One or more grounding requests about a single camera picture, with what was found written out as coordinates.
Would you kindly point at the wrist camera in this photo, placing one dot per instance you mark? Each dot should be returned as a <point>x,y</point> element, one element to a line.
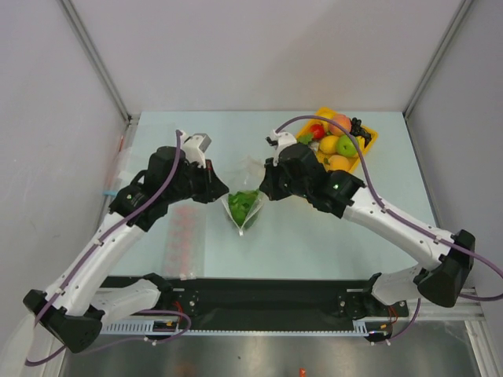
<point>280,141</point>
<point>191,148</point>

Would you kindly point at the toy black grapes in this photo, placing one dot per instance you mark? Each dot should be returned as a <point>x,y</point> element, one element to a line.
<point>357,130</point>

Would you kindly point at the white-dotted zip top bag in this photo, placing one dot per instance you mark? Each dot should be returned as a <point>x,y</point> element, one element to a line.
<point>247,174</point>

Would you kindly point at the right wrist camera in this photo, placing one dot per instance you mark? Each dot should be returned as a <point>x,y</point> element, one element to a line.
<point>280,141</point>

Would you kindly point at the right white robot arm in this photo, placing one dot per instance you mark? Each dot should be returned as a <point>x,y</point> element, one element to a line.
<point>440,271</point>

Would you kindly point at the red-printed clear bag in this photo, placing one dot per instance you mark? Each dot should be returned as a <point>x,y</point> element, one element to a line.
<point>185,245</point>

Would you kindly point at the yellow plastic tray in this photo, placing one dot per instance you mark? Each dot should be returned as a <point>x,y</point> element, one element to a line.
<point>304,137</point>

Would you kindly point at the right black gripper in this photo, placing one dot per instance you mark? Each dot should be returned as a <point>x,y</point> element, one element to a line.
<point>280,177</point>

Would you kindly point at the toy orange apricot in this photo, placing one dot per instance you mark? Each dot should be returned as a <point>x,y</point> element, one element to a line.
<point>339,162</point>

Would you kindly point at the white slotted cable duct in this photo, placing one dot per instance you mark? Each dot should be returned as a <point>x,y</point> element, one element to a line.
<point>288,325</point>

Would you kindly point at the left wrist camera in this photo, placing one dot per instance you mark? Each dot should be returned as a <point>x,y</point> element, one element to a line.
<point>191,148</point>

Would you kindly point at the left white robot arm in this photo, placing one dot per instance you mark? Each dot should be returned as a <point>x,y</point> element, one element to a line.
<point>68,308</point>

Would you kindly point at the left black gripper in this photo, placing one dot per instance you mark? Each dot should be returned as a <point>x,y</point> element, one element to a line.
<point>213,187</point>

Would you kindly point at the toy grey fish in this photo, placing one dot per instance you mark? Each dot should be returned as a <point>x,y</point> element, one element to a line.
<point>314,145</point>

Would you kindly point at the toy peach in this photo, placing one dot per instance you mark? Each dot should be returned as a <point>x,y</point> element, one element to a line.
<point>344,125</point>

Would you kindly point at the toy green apple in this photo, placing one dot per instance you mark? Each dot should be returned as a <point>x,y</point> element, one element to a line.
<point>347,146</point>

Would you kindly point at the toy napa cabbage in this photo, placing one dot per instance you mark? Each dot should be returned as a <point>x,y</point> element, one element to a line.
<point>240,204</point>

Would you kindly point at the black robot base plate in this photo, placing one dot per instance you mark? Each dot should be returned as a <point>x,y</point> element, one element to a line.
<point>242,298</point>

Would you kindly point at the toy lemon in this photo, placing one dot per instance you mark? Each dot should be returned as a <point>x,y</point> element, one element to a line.
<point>328,144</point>

